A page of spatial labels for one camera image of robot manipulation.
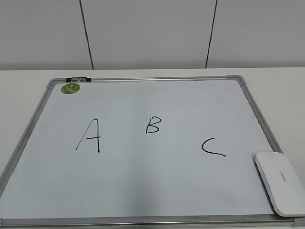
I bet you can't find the white whiteboard eraser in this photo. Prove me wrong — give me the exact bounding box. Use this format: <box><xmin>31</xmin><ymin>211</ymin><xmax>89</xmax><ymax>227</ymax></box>
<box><xmin>255</xmin><ymin>152</ymin><xmax>305</xmax><ymax>217</ymax></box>

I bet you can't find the white framed whiteboard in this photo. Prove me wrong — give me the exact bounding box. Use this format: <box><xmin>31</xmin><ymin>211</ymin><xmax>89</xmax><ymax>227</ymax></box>
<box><xmin>0</xmin><ymin>75</ymin><xmax>305</xmax><ymax>229</ymax></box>

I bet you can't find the green round magnet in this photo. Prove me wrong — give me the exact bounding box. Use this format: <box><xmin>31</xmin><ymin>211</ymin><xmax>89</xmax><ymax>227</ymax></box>
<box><xmin>61</xmin><ymin>83</ymin><xmax>81</xmax><ymax>94</ymax></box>

